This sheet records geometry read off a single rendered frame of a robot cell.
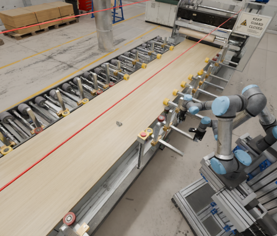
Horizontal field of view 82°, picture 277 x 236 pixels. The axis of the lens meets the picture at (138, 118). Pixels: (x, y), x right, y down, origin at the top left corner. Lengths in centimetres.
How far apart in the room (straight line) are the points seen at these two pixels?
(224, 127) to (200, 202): 128
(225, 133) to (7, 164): 171
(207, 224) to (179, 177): 66
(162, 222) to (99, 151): 120
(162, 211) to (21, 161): 164
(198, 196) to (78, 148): 150
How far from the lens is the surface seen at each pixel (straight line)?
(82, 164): 151
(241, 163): 132
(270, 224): 155
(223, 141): 118
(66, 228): 111
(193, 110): 142
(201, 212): 220
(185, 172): 256
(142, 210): 227
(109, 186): 169
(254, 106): 140
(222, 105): 108
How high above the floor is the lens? 219
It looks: 46 degrees down
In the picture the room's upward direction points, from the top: 5 degrees clockwise
